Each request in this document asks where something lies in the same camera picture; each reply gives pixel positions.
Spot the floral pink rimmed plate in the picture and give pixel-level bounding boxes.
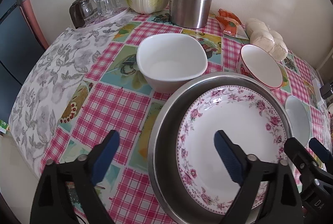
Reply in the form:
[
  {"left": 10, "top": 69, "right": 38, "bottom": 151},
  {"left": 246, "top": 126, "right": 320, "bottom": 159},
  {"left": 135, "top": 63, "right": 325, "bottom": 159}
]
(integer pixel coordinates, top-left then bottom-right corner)
[{"left": 176, "top": 85, "right": 287, "bottom": 215}]

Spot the light blue round bowl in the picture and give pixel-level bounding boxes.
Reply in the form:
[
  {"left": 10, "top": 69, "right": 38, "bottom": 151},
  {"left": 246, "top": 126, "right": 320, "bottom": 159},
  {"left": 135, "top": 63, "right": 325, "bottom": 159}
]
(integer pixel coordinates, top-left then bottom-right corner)
[{"left": 285, "top": 95, "right": 311, "bottom": 147}]

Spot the red patterned small bowl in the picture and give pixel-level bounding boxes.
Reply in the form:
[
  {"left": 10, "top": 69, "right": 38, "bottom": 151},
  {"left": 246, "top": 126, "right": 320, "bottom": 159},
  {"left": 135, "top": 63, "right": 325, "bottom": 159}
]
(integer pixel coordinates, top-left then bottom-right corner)
[{"left": 236, "top": 44, "right": 283, "bottom": 89}]

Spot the white square bowl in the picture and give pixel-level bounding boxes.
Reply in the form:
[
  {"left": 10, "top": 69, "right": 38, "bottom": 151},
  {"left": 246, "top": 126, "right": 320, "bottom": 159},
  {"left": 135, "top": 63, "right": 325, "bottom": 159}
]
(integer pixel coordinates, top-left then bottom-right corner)
[{"left": 137, "top": 33, "right": 208, "bottom": 94}]

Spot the pink checkered tablecloth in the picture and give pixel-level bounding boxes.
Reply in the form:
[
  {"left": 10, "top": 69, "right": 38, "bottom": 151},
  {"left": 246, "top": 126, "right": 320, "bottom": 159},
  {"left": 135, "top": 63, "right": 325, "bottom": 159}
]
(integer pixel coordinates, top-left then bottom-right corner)
[{"left": 38, "top": 6, "right": 331, "bottom": 224}]

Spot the large steel round tray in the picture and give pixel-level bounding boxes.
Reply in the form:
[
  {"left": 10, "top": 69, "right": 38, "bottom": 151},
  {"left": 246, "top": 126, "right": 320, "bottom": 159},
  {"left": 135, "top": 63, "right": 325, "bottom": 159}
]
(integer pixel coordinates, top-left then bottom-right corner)
[{"left": 147, "top": 72, "right": 292, "bottom": 223}]

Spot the grey floral cloth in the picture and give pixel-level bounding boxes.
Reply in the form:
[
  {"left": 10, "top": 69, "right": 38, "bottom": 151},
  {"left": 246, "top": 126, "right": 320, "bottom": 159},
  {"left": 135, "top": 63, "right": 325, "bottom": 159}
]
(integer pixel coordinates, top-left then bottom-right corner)
[{"left": 9, "top": 11, "right": 135, "bottom": 177}]

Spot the bag of white buns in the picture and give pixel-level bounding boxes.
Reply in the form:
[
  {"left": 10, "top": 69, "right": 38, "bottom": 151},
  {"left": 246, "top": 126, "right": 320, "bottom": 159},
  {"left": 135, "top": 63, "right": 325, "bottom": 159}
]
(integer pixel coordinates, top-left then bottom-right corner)
[{"left": 245, "top": 18, "right": 288, "bottom": 62}]

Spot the orange snack packet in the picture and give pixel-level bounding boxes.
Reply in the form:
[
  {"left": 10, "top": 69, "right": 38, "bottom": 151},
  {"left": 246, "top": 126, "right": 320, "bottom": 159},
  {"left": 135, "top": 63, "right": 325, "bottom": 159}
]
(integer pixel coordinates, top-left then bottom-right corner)
[{"left": 215, "top": 9, "right": 249, "bottom": 40}]

